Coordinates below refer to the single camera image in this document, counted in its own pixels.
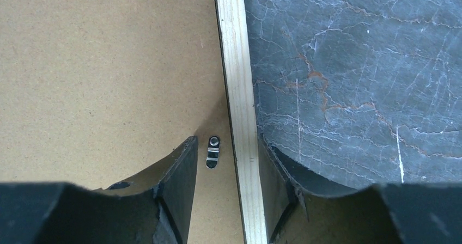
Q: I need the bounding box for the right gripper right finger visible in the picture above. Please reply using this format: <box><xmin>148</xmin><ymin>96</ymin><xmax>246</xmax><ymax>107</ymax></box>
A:
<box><xmin>258</xmin><ymin>136</ymin><xmax>461</xmax><ymax>243</ymax></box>

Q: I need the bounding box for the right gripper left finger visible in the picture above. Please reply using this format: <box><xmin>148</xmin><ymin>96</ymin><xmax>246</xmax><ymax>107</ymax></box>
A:
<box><xmin>1</xmin><ymin>136</ymin><xmax>198</xmax><ymax>243</ymax></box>

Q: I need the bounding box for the brown cardboard backing board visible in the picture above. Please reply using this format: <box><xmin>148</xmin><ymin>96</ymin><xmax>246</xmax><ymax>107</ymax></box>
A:
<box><xmin>1</xmin><ymin>0</ymin><xmax>244</xmax><ymax>243</ymax></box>

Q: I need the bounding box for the wooden picture frame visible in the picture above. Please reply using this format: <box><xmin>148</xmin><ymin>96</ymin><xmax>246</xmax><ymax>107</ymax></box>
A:
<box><xmin>215</xmin><ymin>0</ymin><xmax>269</xmax><ymax>243</ymax></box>

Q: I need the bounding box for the metal retaining clip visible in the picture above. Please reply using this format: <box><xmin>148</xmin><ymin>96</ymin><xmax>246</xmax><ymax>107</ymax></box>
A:
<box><xmin>206</xmin><ymin>136</ymin><xmax>221</xmax><ymax>169</ymax></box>

